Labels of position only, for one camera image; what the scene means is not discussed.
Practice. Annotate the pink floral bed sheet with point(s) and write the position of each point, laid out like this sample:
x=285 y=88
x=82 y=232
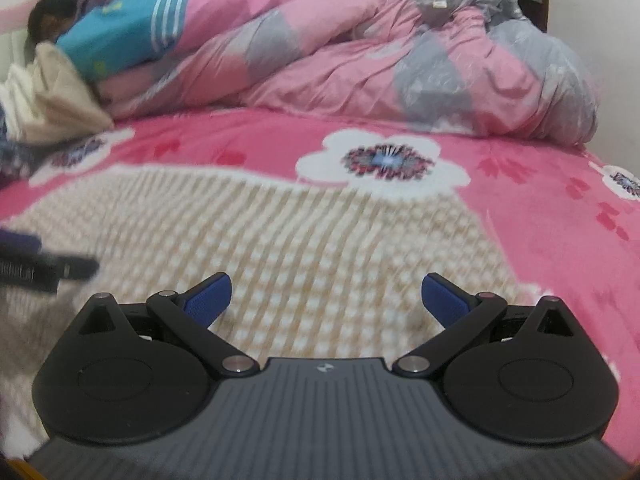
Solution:
x=525 y=200

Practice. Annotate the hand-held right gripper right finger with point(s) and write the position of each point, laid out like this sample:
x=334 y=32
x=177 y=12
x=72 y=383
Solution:
x=442 y=302

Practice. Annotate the cream folded garment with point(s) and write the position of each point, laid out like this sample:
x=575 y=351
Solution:
x=17 y=105

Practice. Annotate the beige folded garment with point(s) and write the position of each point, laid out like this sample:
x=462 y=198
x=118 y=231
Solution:
x=70 y=100

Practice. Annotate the pink and grey quilt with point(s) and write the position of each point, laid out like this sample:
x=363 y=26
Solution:
x=350 y=60

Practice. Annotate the pink and white headboard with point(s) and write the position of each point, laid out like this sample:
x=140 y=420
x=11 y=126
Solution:
x=12 y=35

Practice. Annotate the dark brown cloth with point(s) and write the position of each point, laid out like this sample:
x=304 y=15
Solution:
x=47 y=17

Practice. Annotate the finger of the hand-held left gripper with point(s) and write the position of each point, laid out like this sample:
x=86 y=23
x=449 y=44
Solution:
x=20 y=242
x=50 y=270

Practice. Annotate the beige checked knit coat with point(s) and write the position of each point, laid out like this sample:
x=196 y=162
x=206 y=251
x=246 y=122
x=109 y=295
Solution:
x=300 y=240

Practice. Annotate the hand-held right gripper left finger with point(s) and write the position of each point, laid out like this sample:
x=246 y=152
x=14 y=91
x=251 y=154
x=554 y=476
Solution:
x=207 y=300

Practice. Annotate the blue plaid clothes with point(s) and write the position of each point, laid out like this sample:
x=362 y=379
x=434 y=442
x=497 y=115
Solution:
x=12 y=155

